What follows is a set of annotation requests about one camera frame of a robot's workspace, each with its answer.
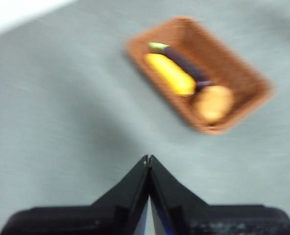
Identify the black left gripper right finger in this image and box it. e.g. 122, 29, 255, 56
148, 154, 290, 235

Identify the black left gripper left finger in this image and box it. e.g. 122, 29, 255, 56
0, 154, 151, 235

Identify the brown potato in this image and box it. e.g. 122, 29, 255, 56
192, 85, 235, 124

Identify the brown woven wicker basket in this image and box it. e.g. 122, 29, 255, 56
122, 16, 277, 136

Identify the yellow corn cob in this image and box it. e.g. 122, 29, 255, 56
143, 52, 197, 97

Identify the purple eggplant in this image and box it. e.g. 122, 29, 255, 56
147, 41, 213, 90

